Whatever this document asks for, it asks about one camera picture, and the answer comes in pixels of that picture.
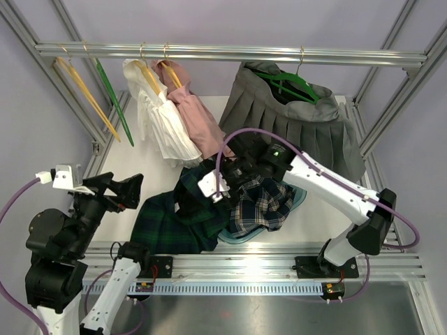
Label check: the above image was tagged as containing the teal plastic basin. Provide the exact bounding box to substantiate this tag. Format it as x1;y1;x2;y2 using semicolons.
218;186;307;245

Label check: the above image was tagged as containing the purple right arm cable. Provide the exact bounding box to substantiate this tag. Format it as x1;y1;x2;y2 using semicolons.
214;127;422;303

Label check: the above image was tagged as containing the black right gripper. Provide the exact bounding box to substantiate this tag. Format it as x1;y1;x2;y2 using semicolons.
201;151;258;209

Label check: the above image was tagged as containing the green navy plaid skirt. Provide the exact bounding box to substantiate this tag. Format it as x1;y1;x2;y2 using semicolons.
130;159;230;255

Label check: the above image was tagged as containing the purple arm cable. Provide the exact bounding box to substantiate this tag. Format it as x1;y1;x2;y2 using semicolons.
214;127;422;303
0;177;147;335

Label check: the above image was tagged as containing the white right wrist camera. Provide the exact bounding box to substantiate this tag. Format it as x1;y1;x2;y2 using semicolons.
198;169;230;203

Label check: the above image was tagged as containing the green hanger of plaid skirt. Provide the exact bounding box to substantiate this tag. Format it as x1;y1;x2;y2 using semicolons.
82;41;135;147

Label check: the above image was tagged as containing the yellow hanger of pink skirt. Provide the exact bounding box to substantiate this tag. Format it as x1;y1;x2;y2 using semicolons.
161;43;182;89

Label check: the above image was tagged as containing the aluminium frame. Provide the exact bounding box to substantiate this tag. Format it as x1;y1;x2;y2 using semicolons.
0;0;447;335

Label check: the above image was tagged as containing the white slotted cable duct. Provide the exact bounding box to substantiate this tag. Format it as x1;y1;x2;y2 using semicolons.
85;281;324;297

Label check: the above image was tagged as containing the navy white plaid skirt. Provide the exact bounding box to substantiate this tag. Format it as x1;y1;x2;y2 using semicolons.
228;176;296;238

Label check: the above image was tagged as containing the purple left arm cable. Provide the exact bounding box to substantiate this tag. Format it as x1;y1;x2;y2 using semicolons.
0;177;147;335

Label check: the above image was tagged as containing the green plastic hanger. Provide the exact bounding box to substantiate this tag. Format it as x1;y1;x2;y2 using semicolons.
254;46;320;105

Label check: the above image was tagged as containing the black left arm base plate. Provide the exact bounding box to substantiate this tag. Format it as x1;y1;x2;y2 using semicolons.
146;255;173;279

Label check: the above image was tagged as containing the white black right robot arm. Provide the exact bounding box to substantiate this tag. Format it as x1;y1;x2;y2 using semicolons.
217;128;397;278

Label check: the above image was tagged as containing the yellow plastic hanger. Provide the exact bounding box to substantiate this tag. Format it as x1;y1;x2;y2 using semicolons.
56;45;121;142

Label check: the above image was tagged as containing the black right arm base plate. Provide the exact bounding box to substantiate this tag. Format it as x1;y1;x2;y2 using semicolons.
293;255;360;279

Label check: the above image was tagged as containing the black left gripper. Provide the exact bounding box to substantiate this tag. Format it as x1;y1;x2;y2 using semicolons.
69;171;144;256

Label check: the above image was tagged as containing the grey pleated skirt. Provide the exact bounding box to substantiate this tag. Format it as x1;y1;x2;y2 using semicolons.
219;61;366;182

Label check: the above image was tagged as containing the pink pleated skirt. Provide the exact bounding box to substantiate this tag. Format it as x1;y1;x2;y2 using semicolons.
151;60;225;159

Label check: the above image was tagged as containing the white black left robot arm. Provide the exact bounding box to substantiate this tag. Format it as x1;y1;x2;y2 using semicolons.
25;172;152;334

